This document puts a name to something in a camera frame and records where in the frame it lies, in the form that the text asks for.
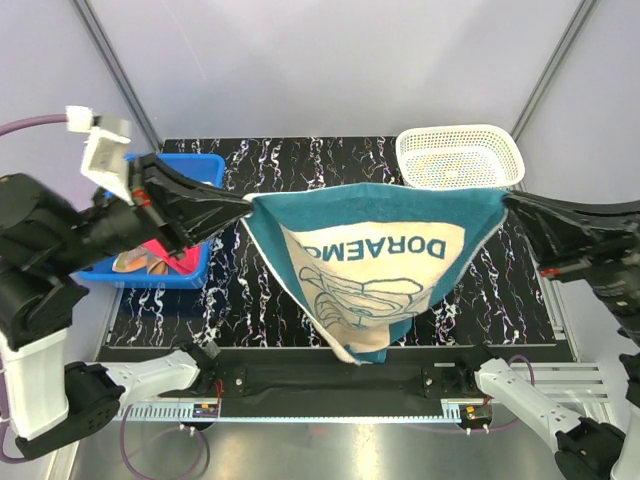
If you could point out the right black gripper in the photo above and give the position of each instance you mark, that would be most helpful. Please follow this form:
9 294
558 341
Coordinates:
572 237

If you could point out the right aluminium frame post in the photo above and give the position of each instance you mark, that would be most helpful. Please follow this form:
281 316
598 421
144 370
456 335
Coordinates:
559 55

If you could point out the orange patterned towel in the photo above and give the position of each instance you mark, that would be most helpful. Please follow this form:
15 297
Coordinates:
139 259

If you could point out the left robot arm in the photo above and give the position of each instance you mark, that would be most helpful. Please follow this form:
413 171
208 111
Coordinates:
49 403

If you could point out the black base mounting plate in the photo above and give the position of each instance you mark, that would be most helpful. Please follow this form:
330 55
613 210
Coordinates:
408 376

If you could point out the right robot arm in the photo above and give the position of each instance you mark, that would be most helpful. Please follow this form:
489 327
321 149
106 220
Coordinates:
582 447

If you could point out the left aluminium frame post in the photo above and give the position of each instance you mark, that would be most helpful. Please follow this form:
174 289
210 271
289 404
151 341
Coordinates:
106 51

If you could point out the aluminium rail profile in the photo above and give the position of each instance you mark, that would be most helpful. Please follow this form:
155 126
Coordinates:
570 382

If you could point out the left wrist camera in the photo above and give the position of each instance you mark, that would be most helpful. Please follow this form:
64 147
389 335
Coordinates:
108 138

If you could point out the blue plastic bin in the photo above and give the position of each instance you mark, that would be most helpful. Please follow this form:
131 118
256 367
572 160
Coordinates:
205 168

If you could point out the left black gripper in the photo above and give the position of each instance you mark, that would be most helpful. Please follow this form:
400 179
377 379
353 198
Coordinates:
180 210

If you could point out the white perforated basket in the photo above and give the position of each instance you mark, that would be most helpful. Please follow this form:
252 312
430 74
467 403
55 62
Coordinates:
459 157

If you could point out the white cable duct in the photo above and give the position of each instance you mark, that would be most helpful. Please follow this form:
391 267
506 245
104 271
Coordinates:
237 411

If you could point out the aluminium frame post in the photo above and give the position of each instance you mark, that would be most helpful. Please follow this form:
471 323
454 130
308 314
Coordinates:
106 51
559 55

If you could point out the pink towel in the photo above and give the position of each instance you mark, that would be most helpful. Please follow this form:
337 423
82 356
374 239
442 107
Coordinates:
184 265

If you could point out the teal beige Doraemon towel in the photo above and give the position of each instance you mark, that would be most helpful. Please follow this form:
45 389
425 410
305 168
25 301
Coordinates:
362 260

